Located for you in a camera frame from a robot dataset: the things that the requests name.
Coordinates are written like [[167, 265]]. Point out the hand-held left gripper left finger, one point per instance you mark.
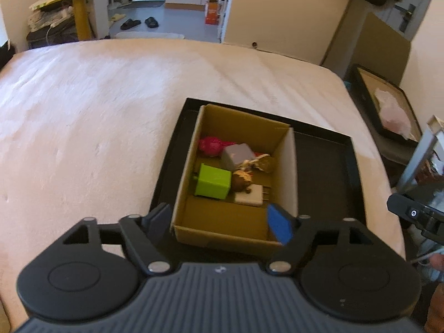
[[158, 223]]

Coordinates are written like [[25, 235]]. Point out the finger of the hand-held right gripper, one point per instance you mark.
[[412, 211]]

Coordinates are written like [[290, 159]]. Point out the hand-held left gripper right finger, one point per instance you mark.
[[279, 223]]

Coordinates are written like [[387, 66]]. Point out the white charger plug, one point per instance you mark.
[[248, 196]]

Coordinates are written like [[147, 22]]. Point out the small brown figurine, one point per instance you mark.
[[239, 181]]

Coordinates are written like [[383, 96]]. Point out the tan figurine toy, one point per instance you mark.
[[264, 163]]

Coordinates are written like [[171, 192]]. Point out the green cube box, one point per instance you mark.
[[213, 182]]

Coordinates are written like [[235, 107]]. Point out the white cube toy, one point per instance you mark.
[[236, 156]]

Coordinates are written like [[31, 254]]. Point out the cardboard box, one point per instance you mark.
[[215, 114]]

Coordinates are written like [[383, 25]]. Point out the pink plush toy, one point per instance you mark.
[[210, 145]]

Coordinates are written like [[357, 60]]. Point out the crumpled clear plastic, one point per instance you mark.
[[395, 114]]

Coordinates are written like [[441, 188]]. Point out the black framed tray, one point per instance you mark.
[[362, 86]]

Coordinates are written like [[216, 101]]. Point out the flat cardboard sheet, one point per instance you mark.
[[381, 48]]

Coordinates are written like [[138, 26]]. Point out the white floor mat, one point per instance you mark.
[[149, 35]]

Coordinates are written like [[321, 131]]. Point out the black slipper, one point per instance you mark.
[[130, 24], [152, 22]]

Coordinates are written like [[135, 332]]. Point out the pale yellow slippers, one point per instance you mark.
[[117, 17]]

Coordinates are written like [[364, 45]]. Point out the orange box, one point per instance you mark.
[[211, 12]]

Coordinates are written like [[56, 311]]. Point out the grey floor mat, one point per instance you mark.
[[144, 5]]

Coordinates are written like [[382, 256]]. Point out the round table with yellow leg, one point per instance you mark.
[[81, 10]]

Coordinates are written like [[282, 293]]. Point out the stack of papers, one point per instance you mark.
[[48, 17]]

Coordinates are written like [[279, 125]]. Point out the grey metal frame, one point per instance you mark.
[[416, 159]]

